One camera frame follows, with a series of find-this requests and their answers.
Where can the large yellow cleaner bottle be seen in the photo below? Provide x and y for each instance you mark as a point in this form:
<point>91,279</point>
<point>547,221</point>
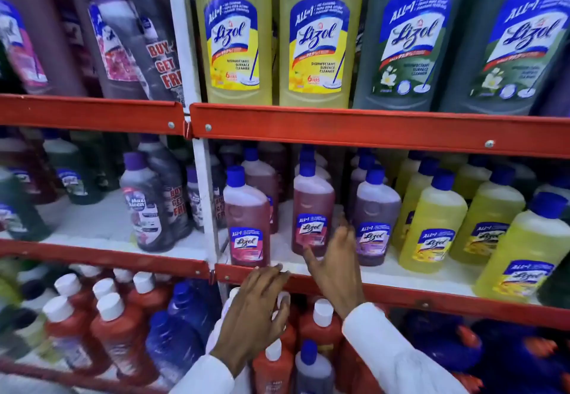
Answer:
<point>318,37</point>
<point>231,33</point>

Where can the person's left hand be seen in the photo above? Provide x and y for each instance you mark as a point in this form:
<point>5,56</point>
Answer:
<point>249,318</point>

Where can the green bottle black cap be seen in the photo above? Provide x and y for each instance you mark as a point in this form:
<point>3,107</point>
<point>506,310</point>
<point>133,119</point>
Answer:
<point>20,318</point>

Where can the small dark green cleaner bottle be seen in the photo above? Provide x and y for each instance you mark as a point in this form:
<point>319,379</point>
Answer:
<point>20,211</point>
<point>73,171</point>

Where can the dark blue bottle orange cap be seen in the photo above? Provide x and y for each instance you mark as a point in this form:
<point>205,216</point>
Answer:
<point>521,362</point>
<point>441,340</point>

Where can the large dark purple cleaner bottle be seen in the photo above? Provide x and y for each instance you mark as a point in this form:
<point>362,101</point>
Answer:
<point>107,37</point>
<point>156,42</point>

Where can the purple bottle blue cap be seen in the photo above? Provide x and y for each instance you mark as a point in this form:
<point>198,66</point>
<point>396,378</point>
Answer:
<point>313,371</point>

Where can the person's left forearm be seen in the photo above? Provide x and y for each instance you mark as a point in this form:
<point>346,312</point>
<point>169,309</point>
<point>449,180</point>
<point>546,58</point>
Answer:
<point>209,378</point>

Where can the small dark purple cleaner bottle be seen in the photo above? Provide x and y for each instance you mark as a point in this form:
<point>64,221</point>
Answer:
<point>144,211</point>
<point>171,184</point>

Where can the group of red white-capped bottles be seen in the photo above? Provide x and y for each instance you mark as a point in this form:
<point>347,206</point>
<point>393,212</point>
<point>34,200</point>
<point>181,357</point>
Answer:
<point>111,322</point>

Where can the blue cleaner bottle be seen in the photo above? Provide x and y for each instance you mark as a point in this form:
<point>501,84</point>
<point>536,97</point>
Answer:
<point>171,344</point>
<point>191,304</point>

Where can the person's left fingers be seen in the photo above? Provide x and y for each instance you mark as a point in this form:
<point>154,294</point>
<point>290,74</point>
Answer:
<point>274,280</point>

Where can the large pink label cleaner bottle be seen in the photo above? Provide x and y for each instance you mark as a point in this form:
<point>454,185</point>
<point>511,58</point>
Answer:
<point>31,42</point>

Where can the pale white bottle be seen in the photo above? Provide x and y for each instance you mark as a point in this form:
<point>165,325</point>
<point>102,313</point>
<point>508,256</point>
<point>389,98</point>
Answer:
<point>219,318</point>

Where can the red bottle white cap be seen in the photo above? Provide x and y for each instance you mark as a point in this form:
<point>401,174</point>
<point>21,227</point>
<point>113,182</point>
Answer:
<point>272,369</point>
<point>321,322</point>

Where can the person's right forearm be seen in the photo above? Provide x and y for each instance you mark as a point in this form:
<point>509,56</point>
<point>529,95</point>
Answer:
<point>392,353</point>

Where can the person's right hand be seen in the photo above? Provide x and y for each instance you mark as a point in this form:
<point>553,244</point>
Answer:
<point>340,273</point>

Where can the small dark red cleaner bottle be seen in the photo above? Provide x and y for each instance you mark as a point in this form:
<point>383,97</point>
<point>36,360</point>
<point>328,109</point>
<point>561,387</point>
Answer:
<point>22,157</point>

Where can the row of small yellow bottles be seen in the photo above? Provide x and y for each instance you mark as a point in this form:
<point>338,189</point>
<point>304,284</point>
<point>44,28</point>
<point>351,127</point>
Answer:
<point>490,220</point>

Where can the large dark green cleaner bottle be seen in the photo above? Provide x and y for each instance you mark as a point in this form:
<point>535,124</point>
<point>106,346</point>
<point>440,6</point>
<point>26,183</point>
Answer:
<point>407,37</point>
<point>512,42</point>

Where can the white shelf upright post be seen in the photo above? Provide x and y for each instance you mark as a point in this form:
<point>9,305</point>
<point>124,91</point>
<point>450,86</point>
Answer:
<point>189,64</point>

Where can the red shelf rail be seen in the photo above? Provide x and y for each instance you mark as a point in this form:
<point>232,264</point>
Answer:
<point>400,293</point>
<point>102,256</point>
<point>89,115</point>
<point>378,128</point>

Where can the person's right thumb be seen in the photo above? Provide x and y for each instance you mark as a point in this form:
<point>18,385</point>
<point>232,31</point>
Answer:
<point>313,259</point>

